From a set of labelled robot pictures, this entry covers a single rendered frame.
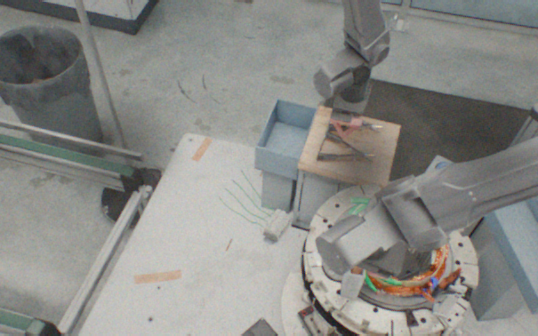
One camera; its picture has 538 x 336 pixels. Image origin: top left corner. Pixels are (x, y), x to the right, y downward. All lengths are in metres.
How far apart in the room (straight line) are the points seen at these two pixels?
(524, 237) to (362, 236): 0.63
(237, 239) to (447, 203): 0.85
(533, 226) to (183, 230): 0.83
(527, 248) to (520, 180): 0.67
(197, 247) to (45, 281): 1.08
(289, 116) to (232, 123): 1.37
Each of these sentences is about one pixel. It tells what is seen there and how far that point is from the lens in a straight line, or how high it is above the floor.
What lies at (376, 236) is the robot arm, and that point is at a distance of 0.64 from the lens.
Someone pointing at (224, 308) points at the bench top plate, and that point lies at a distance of 1.27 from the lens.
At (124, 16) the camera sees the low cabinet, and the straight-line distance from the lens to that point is 3.16.
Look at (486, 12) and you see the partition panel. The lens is 3.33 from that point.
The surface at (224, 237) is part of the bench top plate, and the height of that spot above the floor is 0.78.
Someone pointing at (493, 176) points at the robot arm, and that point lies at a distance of 0.55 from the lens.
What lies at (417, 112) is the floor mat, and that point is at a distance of 2.83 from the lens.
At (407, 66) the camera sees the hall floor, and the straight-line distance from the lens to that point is 3.11.
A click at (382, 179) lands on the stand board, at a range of 1.14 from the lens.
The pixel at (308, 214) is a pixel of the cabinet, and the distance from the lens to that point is 1.31.
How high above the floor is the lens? 1.95
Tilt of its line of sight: 53 degrees down
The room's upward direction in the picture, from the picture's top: 2 degrees clockwise
